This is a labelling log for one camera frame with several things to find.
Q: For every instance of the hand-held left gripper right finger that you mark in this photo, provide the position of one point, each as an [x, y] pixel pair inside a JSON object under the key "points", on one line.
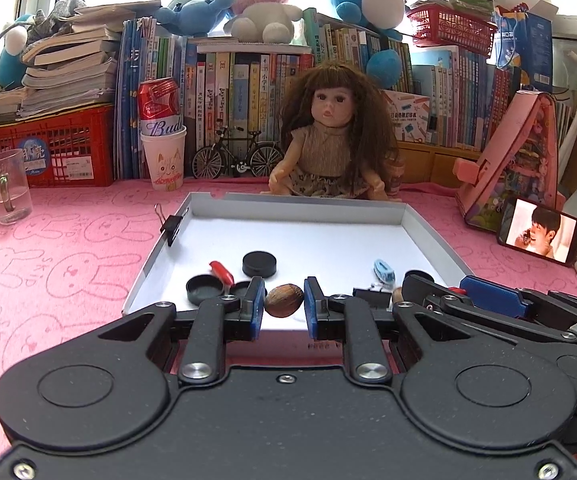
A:
{"points": [[311, 310]]}

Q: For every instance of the row of upright books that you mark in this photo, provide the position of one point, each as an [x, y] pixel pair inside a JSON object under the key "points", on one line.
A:
{"points": [[228, 95]]}

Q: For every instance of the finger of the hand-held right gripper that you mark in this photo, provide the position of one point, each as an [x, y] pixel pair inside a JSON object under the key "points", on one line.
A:
{"points": [[493, 296], [493, 317]]}

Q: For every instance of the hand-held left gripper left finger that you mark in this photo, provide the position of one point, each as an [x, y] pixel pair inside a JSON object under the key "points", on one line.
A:
{"points": [[257, 305]]}

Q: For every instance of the black round cap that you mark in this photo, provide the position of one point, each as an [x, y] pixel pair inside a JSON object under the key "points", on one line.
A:
{"points": [[418, 274], [259, 264], [203, 290], [241, 287]]}

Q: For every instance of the red plastic basket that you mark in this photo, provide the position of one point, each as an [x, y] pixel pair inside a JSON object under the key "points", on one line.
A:
{"points": [[448, 27]]}

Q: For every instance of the wooden drawer unit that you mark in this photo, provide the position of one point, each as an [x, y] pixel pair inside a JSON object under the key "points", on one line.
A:
{"points": [[443, 160]]}

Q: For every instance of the white paper cup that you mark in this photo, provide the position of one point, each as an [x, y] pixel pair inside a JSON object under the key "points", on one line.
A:
{"points": [[164, 165]]}

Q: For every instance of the large black binder clip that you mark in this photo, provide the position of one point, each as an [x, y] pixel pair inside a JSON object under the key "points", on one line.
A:
{"points": [[373, 297]]}

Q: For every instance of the grey patterned cloth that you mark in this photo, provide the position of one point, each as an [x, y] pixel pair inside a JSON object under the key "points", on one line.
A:
{"points": [[58, 17]]}

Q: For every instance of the red beer can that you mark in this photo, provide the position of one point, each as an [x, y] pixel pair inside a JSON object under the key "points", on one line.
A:
{"points": [[158, 105]]}

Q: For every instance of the pink bunny-print cloth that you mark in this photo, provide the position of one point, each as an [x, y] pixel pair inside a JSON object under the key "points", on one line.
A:
{"points": [[68, 270]]}

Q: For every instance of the glass mug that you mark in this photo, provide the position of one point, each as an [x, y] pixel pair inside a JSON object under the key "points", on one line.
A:
{"points": [[13, 185]]}

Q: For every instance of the white printed carton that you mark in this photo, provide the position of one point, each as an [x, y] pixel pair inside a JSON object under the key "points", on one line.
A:
{"points": [[408, 115]]}

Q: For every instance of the small black binder clip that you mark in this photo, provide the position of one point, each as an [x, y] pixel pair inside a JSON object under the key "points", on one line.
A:
{"points": [[172, 224]]}

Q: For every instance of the pink house-shaped case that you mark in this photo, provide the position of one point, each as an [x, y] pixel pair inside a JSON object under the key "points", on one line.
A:
{"points": [[508, 160]]}

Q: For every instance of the brown nut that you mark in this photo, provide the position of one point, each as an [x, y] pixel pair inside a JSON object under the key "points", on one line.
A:
{"points": [[283, 301], [397, 294]]}

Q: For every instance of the white cardboard tray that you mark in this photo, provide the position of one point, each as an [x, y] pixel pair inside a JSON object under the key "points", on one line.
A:
{"points": [[318, 240]]}

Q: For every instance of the stack of books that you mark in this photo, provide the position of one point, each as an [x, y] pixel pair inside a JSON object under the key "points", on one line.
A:
{"points": [[68, 75]]}

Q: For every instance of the blue carton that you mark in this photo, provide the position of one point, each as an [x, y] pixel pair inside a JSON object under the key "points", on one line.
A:
{"points": [[533, 55]]}

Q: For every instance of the small blue plush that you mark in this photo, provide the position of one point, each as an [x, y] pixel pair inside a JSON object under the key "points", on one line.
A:
{"points": [[193, 12]]}

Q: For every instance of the blue and white plush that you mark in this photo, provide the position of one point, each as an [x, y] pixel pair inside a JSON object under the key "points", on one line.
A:
{"points": [[11, 60]]}

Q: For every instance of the long-haired doll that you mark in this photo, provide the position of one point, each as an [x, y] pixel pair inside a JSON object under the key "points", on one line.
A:
{"points": [[323, 150]]}

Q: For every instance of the light blue plastic clip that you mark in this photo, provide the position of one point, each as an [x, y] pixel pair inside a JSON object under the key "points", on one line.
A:
{"points": [[384, 270]]}

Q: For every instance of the smartphone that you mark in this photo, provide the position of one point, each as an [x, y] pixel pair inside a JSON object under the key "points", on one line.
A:
{"points": [[538, 230]]}

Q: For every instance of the red plastic crate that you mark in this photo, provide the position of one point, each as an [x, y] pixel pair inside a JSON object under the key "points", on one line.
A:
{"points": [[68, 145]]}

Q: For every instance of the black model bicycle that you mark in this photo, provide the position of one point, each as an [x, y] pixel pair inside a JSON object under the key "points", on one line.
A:
{"points": [[242, 165]]}

